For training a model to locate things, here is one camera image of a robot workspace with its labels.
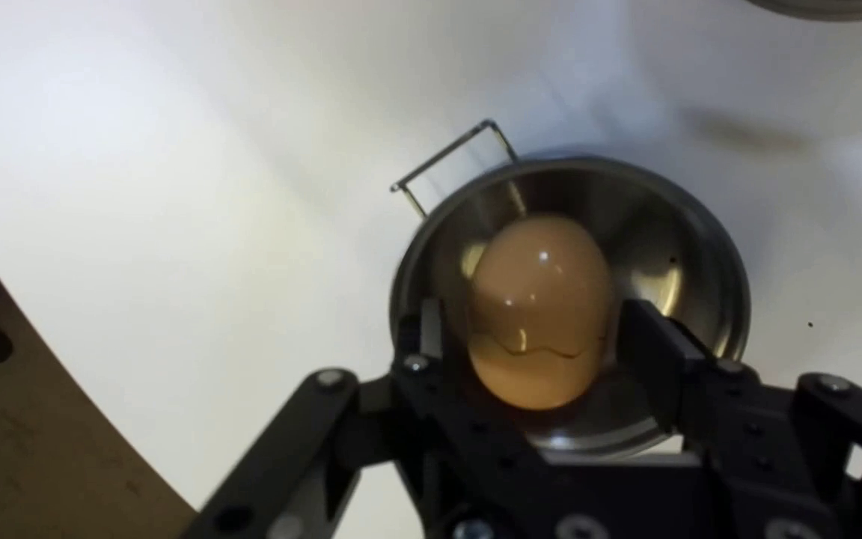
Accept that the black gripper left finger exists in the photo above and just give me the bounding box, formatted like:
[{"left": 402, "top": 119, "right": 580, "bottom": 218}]
[{"left": 187, "top": 297, "right": 545, "bottom": 539}]

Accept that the beige egg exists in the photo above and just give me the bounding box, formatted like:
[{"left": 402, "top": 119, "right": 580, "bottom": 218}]
[{"left": 464, "top": 213, "right": 622, "bottom": 414}]

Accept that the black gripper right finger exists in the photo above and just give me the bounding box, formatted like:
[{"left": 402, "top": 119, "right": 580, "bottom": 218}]
[{"left": 616, "top": 297, "right": 862, "bottom": 539}]

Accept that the small open steel pot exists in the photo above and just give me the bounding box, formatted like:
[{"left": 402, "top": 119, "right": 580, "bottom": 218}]
[{"left": 386, "top": 116, "right": 756, "bottom": 461}]

